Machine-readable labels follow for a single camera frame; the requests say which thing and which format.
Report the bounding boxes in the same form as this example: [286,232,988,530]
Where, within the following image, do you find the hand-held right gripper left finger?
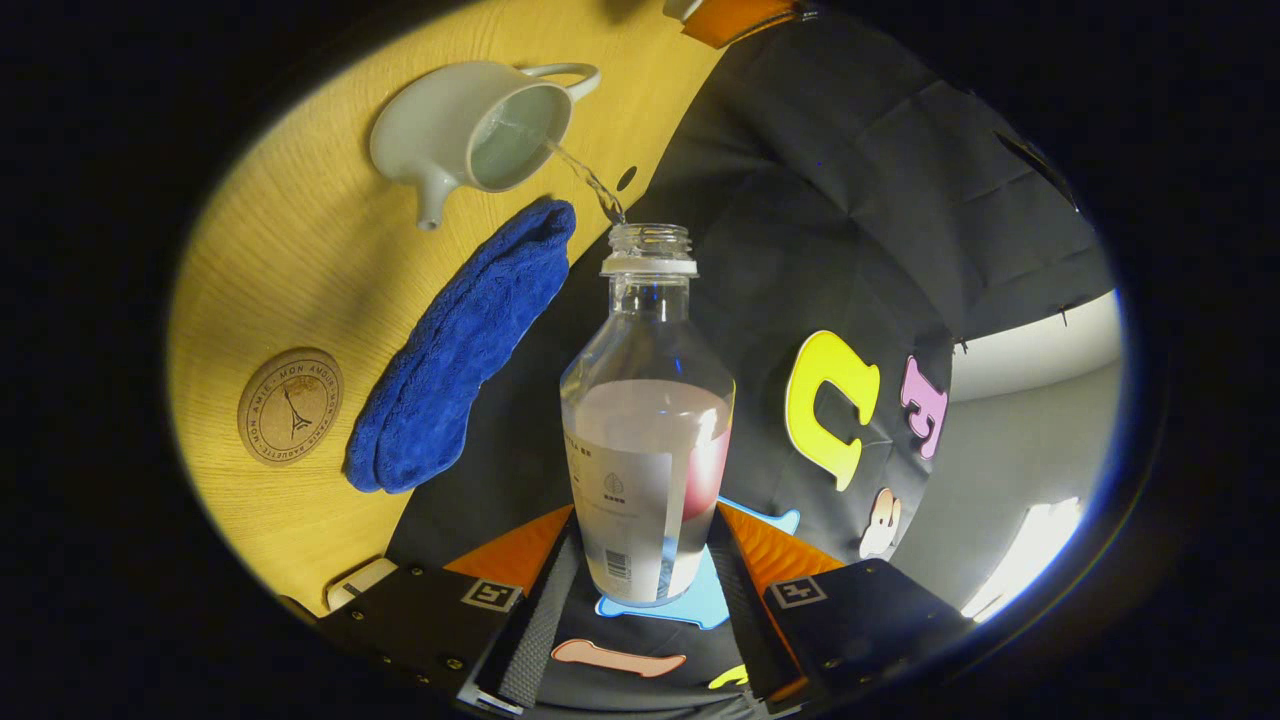
[315,505,583,716]

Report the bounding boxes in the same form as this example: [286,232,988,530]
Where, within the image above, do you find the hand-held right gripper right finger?
[706,500,973,713]

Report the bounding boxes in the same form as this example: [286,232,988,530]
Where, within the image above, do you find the clear plastic water bottle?
[560,222,737,608]

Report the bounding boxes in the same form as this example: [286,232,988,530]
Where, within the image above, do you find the white ceramic teacup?
[369,60,603,232]

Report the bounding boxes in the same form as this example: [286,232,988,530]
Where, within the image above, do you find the round wooden coaster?
[237,347,345,467]

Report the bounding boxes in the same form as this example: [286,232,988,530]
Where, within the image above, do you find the white toaster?
[325,556,399,611]

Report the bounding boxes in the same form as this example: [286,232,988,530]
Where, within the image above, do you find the black backdrop cloth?
[385,10,1116,716]

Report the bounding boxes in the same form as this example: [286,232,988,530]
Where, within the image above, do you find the ceiling light panel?
[960,497,1086,623]

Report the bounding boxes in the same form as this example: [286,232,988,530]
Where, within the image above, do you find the blue towel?
[345,198,578,495]

